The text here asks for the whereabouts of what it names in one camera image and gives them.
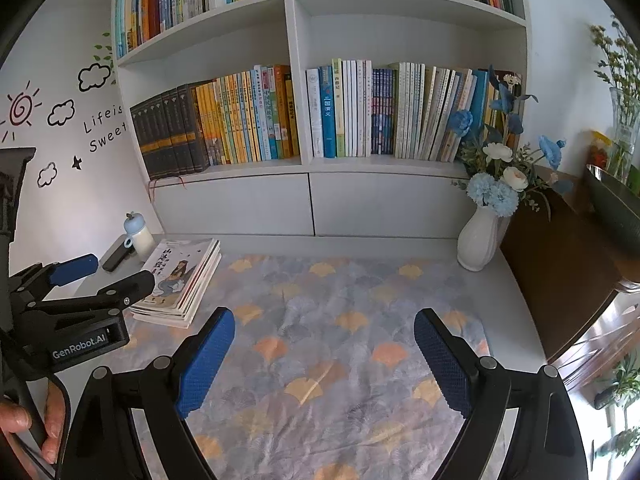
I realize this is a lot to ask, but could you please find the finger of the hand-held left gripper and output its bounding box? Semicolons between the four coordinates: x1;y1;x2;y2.
10;254;99;302
30;270;156;314

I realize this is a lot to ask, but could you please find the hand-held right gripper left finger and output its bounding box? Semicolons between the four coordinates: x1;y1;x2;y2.
65;306;236;480

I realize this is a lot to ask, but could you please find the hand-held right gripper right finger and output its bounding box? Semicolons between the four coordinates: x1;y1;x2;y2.
413;308;588;480

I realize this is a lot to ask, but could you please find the stack of thin books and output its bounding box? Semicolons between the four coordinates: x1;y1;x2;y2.
130;239;223;330

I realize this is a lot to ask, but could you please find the row of yellow spine books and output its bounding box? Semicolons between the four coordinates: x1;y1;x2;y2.
192;64;301;167

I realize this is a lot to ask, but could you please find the row of white blue books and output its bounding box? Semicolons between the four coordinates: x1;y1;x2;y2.
306;58;524;164

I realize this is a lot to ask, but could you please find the person's left hand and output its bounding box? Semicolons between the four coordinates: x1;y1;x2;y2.
0;381;69;465

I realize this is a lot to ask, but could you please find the black remote control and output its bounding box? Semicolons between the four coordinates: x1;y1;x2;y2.
101;237;136;274

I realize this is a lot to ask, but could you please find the white bottle with blue lid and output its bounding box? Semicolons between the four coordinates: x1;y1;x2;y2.
124;211;156;257

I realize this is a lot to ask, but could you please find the white ribbed vase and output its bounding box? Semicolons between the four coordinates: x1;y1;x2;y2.
456;204;512;273

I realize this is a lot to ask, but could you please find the fan-patterned tablecloth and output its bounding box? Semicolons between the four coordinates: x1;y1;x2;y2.
115;252;494;480

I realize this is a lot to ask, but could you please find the white bookshelf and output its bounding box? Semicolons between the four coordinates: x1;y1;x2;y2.
112;0;532;239

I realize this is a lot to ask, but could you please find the dark wooden cabinet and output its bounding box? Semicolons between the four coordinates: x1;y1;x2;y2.
500;165;640;397

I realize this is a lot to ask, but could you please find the blue and white flower bouquet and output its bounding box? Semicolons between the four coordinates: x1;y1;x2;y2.
450;65;576;222

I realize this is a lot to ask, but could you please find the potted green plant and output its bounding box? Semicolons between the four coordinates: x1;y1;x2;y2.
592;350;640;461

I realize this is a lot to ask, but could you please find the yellow red packet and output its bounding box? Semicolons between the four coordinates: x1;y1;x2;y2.
587;130;615;171

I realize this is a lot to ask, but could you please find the glass vase with green plant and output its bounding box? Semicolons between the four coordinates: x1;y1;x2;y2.
589;14;640;184

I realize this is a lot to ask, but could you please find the black cable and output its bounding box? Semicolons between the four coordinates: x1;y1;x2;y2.
0;330;72;480

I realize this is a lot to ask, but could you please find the black lettering wall decal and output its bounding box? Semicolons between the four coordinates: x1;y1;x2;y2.
82;105;127;154

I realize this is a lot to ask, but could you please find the sun wall decal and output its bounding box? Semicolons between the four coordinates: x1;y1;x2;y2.
0;80;42;144

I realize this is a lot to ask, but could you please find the green leaf wall decal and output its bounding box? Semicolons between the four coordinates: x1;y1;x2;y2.
94;32;117;86

